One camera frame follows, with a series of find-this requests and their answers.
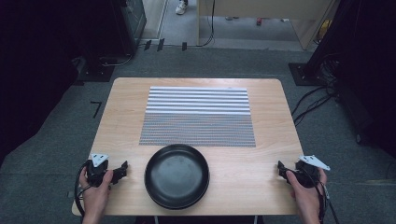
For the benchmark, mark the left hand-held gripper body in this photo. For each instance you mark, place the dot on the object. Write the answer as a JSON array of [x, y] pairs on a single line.
[[96, 173]]

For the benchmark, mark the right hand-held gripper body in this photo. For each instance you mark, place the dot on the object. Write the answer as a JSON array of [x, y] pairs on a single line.
[[308, 174]]

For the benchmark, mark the person's left hand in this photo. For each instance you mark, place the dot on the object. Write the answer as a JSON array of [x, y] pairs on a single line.
[[96, 194]]

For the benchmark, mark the person's right hand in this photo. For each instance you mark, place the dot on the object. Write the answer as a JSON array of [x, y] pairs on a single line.
[[306, 197]]

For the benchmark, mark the black round plate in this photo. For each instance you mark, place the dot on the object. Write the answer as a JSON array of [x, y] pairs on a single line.
[[176, 176]]

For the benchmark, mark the grey striped placemat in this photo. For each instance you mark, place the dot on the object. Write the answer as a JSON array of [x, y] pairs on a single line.
[[198, 118]]

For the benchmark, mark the dark stand base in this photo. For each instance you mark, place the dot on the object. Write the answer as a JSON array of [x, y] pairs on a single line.
[[98, 73]]

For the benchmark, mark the black floor tape strip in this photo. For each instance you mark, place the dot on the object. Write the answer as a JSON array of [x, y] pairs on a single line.
[[147, 45], [160, 44]]

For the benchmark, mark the yellow object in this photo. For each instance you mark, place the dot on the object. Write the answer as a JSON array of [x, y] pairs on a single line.
[[325, 29]]

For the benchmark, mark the dark glass-front cabinet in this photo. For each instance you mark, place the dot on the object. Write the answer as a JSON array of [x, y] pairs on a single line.
[[134, 21]]

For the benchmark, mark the small red object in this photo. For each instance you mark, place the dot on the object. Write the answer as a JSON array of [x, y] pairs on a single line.
[[258, 21]]

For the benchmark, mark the light wooden desk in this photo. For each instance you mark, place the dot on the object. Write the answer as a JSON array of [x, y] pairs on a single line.
[[264, 7]]

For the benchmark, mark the black stand base plate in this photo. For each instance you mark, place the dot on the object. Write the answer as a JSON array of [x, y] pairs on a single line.
[[303, 74]]

